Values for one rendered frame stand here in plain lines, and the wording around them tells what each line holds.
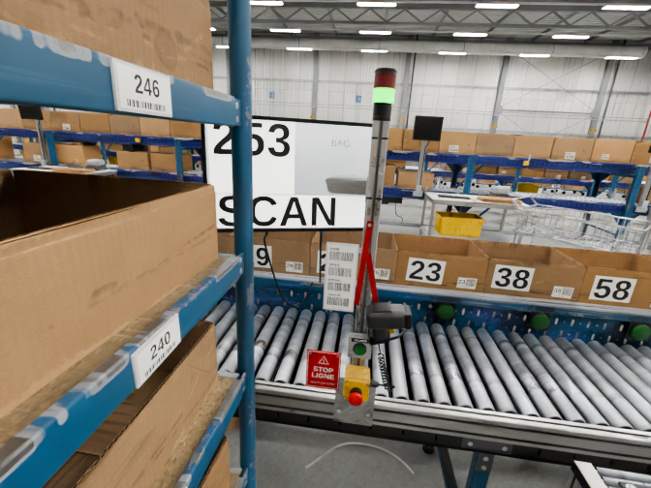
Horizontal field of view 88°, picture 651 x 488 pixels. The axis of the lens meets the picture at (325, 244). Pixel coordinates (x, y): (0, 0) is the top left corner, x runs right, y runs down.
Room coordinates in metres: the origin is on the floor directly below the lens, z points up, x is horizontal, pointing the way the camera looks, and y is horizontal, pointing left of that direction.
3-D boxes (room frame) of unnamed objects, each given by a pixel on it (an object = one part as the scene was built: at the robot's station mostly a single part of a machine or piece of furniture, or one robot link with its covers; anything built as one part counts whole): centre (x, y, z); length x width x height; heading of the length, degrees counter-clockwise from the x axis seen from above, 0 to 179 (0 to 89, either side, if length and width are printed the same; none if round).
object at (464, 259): (1.55, -0.53, 0.96); 0.39 x 0.29 x 0.17; 84
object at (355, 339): (0.83, -0.11, 0.95); 0.07 x 0.03 x 0.07; 84
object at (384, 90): (0.86, -0.12, 1.62); 0.05 x 0.05 x 0.06
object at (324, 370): (0.84, -0.04, 0.85); 0.16 x 0.01 x 0.13; 84
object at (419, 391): (1.11, -0.36, 0.72); 0.52 x 0.05 x 0.05; 174
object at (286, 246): (1.63, 0.25, 0.96); 0.39 x 0.29 x 0.17; 83
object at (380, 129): (0.86, -0.12, 1.11); 0.12 x 0.05 x 0.88; 84
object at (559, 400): (1.06, -0.81, 0.72); 0.52 x 0.05 x 0.05; 174
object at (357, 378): (0.79, -0.15, 0.84); 0.15 x 0.09 x 0.07; 84
